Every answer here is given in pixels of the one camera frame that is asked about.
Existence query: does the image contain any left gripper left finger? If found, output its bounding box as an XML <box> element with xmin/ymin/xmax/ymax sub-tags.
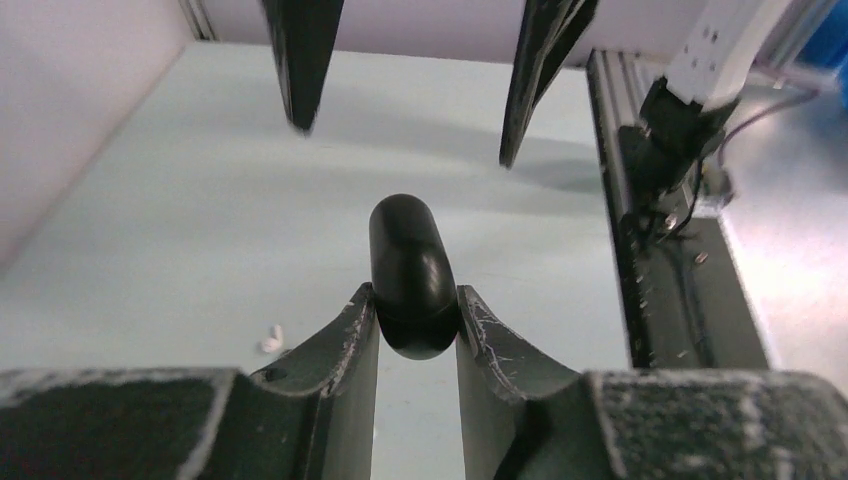
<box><xmin>1</xmin><ymin>283</ymin><xmax>379</xmax><ymax>479</ymax></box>

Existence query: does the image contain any black earbud charging case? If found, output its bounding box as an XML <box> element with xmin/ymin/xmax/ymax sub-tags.
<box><xmin>369</xmin><ymin>194</ymin><xmax>461</xmax><ymax>361</ymax></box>

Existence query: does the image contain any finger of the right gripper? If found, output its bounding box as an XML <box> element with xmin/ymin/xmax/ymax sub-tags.
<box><xmin>499</xmin><ymin>0</ymin><xmax>598</xmax><ymax>169</ymax></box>
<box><xmin>261</xmin><ymin>0</ymin><xmax>344</xmax><ymax>135</ymax></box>

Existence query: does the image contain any white earbud near centre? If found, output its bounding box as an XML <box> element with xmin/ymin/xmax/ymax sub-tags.
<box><xmin>259</xmin><ymin>324</ymin><xmax>285</xmax><ymax>354</ymax></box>

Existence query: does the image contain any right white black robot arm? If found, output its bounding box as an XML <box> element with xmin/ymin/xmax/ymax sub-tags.
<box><xmin>262</xmin><ymin>1</ymin><xmax>789</xmax><ymax>206</ymax></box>

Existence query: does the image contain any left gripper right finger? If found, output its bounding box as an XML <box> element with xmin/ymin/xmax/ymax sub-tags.
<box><xmin>456</xmin><ymin>286</ymin><xmax>847</xmax><ymax>479</ymax></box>

